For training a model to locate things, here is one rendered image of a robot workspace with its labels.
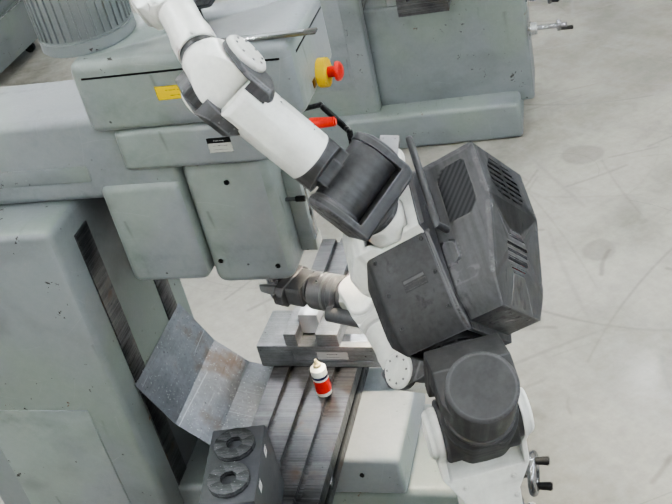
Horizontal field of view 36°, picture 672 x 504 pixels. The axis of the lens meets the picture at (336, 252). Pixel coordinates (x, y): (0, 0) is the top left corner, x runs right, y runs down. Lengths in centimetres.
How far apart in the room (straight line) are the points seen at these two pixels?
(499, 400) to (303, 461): 95
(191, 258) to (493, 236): 82
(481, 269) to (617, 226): 293
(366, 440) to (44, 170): 100
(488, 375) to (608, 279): 274
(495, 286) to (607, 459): 193
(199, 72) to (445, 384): 62
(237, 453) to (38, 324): 56
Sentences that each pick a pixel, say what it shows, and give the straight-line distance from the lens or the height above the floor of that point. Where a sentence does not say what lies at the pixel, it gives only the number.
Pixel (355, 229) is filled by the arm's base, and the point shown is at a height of 170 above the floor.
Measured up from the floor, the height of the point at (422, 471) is 70.
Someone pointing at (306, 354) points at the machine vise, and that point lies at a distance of 266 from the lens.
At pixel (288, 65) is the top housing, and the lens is 196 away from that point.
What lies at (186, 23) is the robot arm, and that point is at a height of 204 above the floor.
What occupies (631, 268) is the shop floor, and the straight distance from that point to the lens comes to 435.
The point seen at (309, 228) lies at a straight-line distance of 228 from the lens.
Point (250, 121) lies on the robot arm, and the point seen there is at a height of 191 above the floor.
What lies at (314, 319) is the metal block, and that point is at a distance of 263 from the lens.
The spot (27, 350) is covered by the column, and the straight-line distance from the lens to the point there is 251.
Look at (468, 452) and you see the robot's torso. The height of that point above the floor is 137.
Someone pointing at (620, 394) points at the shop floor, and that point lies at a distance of 378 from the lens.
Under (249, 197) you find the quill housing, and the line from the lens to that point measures 217.
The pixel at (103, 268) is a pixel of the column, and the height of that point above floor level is 137.
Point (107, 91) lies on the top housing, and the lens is 212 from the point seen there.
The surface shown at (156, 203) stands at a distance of 223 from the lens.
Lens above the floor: 260
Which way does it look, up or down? 33 degrees down
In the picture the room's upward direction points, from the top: 14 degrees counter-clockwise
